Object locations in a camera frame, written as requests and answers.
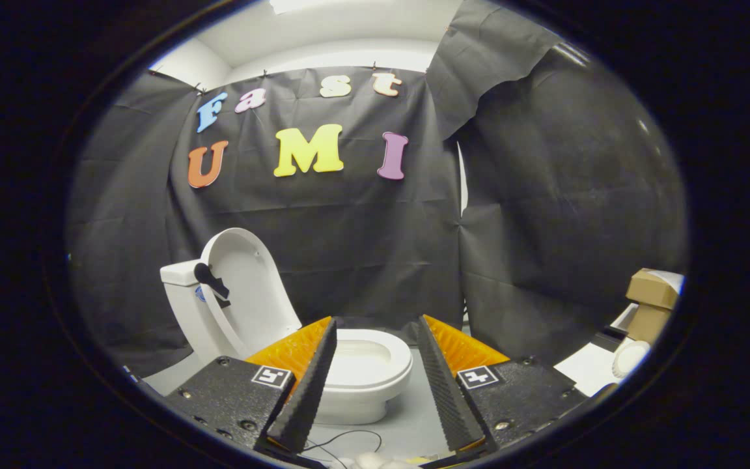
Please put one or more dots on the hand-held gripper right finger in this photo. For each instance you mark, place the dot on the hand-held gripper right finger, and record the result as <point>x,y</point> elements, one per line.
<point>446,384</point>

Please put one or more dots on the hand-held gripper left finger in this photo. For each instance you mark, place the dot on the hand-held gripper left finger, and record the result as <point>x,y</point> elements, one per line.
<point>313,384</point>

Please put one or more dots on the white toilet lid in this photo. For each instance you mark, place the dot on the white toilet lid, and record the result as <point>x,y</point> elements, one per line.
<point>251,293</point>

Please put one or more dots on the white toilet bowl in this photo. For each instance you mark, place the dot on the white toilet bowl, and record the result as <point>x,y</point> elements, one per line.
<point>368,384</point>

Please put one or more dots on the white toilet tank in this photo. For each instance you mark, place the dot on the white toilet tank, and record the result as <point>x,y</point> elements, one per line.
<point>186,319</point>

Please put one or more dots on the white paper sheet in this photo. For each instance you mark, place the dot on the white paper sheet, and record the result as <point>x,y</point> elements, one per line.
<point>586,371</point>

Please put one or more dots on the black backdrop cloth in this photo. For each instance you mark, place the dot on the black backdrop cloth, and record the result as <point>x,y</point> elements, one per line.
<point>349,228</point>

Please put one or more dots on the white round object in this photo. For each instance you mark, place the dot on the white round object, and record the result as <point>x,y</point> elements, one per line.
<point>630,358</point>

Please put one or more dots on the plain cardboard box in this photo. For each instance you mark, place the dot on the plain cardboard box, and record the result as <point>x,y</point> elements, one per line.
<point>647,324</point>

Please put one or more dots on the cardboard box with white label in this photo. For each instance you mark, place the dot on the cardboard box with white label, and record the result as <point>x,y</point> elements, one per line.
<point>652,290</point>

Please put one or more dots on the ceiling light panel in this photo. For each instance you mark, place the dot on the ceiling light panel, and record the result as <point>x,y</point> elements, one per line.
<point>323,5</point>

